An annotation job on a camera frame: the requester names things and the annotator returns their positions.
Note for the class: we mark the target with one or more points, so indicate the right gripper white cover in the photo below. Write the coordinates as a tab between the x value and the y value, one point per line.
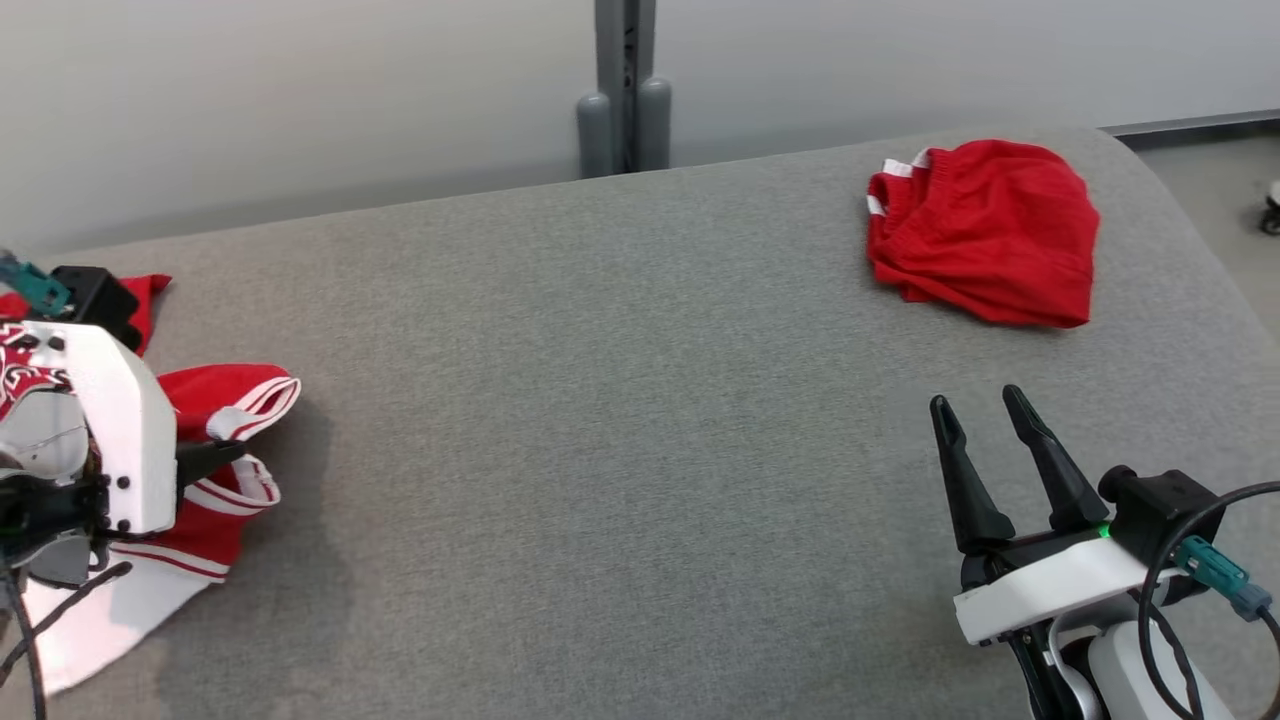
1040	585

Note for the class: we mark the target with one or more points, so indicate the grey cylindrical post cap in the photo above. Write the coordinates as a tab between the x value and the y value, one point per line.
593	140
654	125

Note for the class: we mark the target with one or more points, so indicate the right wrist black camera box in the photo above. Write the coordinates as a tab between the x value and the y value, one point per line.
1160	505

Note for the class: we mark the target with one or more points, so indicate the grey metal partition post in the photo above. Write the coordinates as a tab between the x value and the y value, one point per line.
622	60

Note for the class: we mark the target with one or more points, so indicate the red shorts white trim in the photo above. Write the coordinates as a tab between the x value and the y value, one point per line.
990	235

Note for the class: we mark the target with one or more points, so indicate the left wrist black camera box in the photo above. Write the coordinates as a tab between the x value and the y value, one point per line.
95	300

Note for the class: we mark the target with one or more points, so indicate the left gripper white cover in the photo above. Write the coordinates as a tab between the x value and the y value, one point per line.
135	440

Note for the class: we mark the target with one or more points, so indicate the red white basketball jersey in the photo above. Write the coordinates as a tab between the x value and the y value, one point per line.
215	385

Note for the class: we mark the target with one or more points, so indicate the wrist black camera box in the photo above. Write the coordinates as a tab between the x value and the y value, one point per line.
1160	505
95	300

